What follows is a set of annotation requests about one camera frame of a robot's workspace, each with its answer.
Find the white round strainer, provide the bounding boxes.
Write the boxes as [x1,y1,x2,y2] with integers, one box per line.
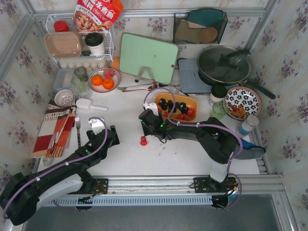
[54,90,74,107]

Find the orange tangerine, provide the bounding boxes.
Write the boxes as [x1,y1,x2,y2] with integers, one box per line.
[103,78,115,90]
[91,75,103,86]

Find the orange plastic storage basket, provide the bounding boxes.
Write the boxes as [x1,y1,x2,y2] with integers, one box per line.
[154,93,198,122]

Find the white wire rack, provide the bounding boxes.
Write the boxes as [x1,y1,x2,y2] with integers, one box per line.
[45,13,116,62]

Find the metal cutting board stand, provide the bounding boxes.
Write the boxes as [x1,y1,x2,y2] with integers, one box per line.
[135,66,156,83]

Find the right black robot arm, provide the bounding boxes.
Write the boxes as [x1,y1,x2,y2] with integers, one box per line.
[139,109,243,183]

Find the pale green glass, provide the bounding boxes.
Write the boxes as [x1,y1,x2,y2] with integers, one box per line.
[72,77,91,99]

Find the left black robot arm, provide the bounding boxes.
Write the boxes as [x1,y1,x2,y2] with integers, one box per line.
[0,125,120,226]

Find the wooden chopsticks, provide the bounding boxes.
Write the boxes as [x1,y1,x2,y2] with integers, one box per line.
[47,107,76,157]

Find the left camera mount white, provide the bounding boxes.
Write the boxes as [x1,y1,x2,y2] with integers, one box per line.
[88,116,105,135]

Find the jar with black lid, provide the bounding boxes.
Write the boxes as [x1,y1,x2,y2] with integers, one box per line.
[209,85,228,106]

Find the grey induction cooker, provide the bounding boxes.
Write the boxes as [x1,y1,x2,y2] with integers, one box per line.
[177,58,212,94]

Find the pink peach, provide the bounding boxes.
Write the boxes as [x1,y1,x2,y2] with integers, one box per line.
[103,68,116,78]

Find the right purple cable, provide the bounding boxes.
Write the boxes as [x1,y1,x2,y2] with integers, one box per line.
[143,87,244,212]

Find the aluminium rail base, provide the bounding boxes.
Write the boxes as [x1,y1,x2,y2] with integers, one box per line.
[45,175,286,209]

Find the black capsule numbered four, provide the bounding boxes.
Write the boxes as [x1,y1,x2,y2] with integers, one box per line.
[179,102,189,114]

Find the right camera mount white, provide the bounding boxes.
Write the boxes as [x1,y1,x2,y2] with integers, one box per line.
[143,103,159,116]

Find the grey tinted glass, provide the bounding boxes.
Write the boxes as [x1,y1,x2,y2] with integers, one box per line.
[74,66,88,82]

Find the green cutting board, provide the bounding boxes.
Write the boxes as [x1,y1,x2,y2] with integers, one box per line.
[119,33,179,85]

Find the fried food pieces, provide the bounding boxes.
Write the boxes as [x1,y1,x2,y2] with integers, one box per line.
[228,104,246,118]

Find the camera mount white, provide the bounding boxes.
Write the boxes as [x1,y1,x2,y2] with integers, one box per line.
[88,116,105,135]
[143,103,159,116]

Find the light blue plastic tray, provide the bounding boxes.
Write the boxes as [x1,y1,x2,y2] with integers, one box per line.
[53,68,74,91]

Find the egg tray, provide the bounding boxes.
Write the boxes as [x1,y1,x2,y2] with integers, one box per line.
[58,61,109,71]

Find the red striped cloth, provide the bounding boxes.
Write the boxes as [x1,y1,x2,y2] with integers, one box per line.
[31,100,76,158]

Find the pink fruit bowl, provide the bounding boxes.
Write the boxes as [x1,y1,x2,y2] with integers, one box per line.
[88,68,121,93]

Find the black coffee capsule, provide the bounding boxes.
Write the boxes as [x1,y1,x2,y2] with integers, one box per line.
[158,98,168,111]
[167,100,174,113]
[174,102,181,113]

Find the copper spoon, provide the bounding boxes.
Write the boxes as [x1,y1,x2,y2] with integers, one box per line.
[122,85,157,92]

